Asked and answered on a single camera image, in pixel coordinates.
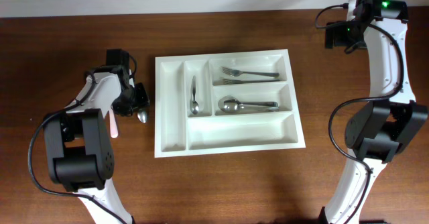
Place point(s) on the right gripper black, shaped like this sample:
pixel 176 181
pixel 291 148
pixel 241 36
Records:
pixel 335 35

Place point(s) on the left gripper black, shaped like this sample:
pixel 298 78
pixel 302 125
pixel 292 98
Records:
pixel 140 96

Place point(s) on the small metal teaspoon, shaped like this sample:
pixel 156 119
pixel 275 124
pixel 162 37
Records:
pixel 194 106
pixel 142 115

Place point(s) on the pink plastic knife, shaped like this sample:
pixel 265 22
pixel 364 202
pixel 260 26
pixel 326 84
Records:
pixel 114 132

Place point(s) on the metal fork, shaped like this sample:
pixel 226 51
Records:
pixel 235 72
pixel 229 81

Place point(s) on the large metal spoon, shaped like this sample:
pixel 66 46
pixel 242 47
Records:
pixel 261 104
pixel 233 107

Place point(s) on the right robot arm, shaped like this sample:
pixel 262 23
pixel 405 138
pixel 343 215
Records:
pixel 390 117

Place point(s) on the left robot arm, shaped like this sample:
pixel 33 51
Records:
pixel 78 138

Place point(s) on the white plastic cutlery tray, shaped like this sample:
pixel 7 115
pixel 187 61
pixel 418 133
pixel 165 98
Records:
pixel 180 133

